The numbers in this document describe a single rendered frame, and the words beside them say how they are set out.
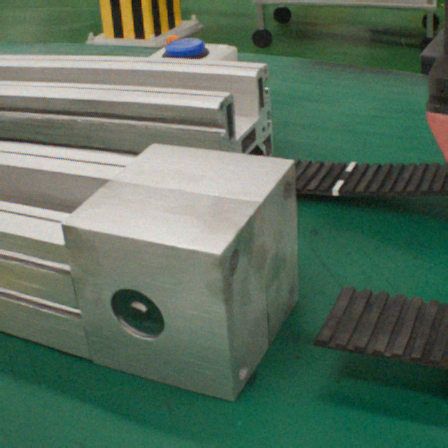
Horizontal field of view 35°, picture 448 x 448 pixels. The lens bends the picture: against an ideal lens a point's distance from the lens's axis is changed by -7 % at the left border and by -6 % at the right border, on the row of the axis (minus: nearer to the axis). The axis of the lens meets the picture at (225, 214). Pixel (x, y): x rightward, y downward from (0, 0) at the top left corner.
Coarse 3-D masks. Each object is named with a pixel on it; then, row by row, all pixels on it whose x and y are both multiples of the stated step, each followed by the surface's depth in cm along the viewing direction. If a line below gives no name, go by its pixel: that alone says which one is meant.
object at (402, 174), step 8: (400, 168) 55; (408, 168) 55; (416, 168) 55; (392, 176) 54; (400, 176) 55; (408, 176) 54; (392, 184) 53; (400, 184) 53; (408, 184) 53; (384, 192) 52; (392, 192) 52; (400, 192) 52
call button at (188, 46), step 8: (176, 40) 72; (184, 40) 72; (192, 40) 72; (200, 40) 72; (168, 48) 70; (176, 48) 70; (184, 48) 70; (192, 48) 70; (200, 48) 70; (176, 56) 70
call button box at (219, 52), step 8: (208, 48) 73; (216, 48) 73; (224, 48) 73; (232, 48) 73; (152, 56) 72; (160, 56) 72; (168, 56) 71; (184, 56) 70; (192, 56) 70; (200, 56) 70; (208, 56) 71; (216, 56) 71; (224, 56) 71; (232, 56) 72
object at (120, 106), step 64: (0, 64) 68; (64, 64) 65; (128, 64) 63; (192, 64) 61; (256, 64) 59; (0, 128) 62; (64, 128) 59; (128, 128) 56; (192, 128) 55; (256, 128) 59
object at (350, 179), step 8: (352, 168) 57; (360, 168) 57; (368, 168) 57; (344, 176) 56; (352, 176) 56; (360, 176) 56; (336, 184) 55; (344, 184) 55; (352, 184) 55; (336, 192) 54; (344, 192) 54; (352, 192) 54
